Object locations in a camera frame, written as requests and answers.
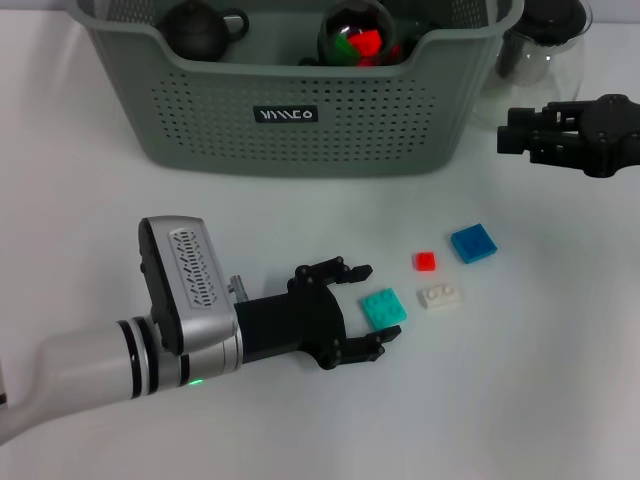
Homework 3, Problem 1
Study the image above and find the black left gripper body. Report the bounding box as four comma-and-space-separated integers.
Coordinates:
233, 277, 350, 372

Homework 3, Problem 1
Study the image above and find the orange-red slope brick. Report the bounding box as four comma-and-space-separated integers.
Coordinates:
349, 29, 382, 57

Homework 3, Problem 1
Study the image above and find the wide white toy brick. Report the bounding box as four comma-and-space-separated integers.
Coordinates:
417, 283, 462, 311

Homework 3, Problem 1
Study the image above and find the glass carafe with black lid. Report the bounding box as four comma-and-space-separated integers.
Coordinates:
469, 0, 594, 132

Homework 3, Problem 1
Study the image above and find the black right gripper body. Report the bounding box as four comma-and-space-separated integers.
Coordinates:
577, 93, 640, 180

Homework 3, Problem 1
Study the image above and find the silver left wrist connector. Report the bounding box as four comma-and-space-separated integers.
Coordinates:
225, 273, 250, 304

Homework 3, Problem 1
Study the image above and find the teal square brick plate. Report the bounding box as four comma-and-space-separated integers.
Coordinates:
359, 288, 409, 332

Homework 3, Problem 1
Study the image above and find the blue square brick plate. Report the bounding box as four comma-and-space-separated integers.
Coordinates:
449, 223, 499, 265

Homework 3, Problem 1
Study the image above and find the grey-green perforated storage bin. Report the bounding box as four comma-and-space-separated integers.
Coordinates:
67, 0, 524, 179

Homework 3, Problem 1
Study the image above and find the dark clay teapot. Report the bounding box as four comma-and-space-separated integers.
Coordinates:
159, 0, 250, 62

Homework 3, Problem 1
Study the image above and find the green toy brick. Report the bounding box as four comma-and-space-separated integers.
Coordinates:
333, 32, 357, 60

